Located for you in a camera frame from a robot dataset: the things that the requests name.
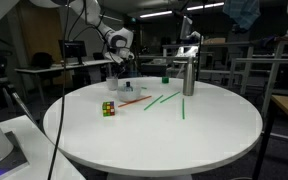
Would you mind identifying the grey metal frame table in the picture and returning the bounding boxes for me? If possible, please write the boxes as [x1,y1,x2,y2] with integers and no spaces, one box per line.
[228,34,288,98]

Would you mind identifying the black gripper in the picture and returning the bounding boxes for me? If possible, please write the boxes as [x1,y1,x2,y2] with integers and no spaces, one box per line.
[111,55,129,80]

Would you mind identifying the white office desk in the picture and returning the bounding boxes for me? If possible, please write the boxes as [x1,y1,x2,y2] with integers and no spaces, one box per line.
[14,59,114,104]

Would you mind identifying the grey base plate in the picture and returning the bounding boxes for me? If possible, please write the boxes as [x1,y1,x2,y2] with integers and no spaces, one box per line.
[0,130,30,180]

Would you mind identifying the orange thin stick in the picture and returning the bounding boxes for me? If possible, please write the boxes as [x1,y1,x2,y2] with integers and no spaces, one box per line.
[117,95,153,108]

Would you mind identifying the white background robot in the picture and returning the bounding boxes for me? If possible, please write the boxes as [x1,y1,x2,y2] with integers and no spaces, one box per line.
[176,14,202,58]

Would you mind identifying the black computer monitor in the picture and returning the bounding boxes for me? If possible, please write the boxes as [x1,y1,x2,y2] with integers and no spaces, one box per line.
[58,39,87,66]

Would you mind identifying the blue checked cloth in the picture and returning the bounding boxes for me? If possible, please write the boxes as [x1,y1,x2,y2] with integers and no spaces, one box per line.
[222,0,262,32]

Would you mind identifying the silver metal bottle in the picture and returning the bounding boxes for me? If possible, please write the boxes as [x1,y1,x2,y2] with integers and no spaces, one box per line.
[182,55,196,97]

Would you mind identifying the long ceiling light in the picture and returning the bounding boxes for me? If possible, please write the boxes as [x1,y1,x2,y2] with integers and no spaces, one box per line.
[186,1,225,11]
[139,10,174,19]

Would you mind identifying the white platform board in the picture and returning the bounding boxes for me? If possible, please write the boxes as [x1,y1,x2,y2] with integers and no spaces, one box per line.
[0,114,87,180]

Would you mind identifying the black hanging cable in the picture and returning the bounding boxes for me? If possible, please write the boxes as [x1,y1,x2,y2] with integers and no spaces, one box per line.
[46,0,69,180]

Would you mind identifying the grey metal rod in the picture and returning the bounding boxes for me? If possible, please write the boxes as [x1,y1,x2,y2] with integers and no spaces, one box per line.
[11,91,37,125]

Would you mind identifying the multicoloured Rubik's cube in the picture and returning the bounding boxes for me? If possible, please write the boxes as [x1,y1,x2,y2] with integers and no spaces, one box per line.
[101,101,116,118]

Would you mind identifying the black office chair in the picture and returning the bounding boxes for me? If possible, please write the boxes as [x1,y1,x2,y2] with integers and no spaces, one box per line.
[30,51,54,70]

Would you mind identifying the small clear container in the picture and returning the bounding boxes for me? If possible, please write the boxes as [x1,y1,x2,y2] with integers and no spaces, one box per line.
[116,83,142,103]

